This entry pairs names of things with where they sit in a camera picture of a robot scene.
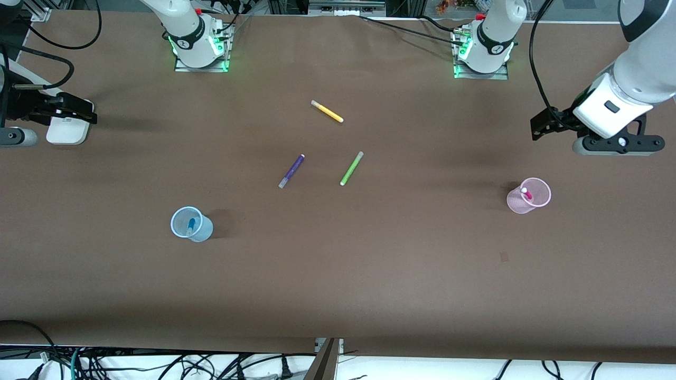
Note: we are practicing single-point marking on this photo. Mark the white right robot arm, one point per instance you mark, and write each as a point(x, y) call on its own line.
point(185, 21)

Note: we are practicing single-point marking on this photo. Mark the blue marker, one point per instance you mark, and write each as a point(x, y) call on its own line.
point(191, 224)

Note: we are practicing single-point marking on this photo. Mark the black power plug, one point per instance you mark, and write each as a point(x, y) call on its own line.
point(285, 369)

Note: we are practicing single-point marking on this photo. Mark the translucent pink plastic cup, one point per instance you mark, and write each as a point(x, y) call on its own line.
point(515, 203)

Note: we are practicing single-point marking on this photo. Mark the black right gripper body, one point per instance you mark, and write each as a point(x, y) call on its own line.
point(33, 103)

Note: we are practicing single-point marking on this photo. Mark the white rounded flat device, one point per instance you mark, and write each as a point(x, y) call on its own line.
point(66, 132)

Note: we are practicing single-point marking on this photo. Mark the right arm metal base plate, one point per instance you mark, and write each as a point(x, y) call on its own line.
point(203, 69)

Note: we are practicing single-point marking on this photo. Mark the grey metal device box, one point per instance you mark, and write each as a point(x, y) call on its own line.
point(346, 6)

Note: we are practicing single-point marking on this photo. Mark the brown table support beam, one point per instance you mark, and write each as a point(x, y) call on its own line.
point(323, 364)

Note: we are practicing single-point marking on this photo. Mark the aluminium frame profile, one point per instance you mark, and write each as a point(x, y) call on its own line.
point(39, 11)

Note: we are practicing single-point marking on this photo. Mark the translucent blue plastic cup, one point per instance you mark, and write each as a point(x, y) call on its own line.
point(205, 232)

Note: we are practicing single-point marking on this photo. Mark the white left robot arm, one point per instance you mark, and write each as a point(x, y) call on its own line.
point(634, 79)

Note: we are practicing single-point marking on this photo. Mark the green marker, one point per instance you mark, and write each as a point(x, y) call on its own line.
point(351, 169)

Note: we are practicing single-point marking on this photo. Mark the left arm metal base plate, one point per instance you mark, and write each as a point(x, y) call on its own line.
point(491, 76)

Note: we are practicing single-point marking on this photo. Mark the yellow marker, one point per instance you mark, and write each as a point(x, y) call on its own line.
point(327, 111)

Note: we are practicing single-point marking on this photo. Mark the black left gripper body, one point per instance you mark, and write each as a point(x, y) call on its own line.
point(563, 120)

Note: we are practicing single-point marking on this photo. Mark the pink marker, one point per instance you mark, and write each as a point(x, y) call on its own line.
point(527, 194)

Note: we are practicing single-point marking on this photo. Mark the purple marker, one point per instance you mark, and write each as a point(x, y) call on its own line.
point(292, 170)

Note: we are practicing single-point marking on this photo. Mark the small orange toy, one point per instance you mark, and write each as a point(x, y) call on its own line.
point(443, 6)

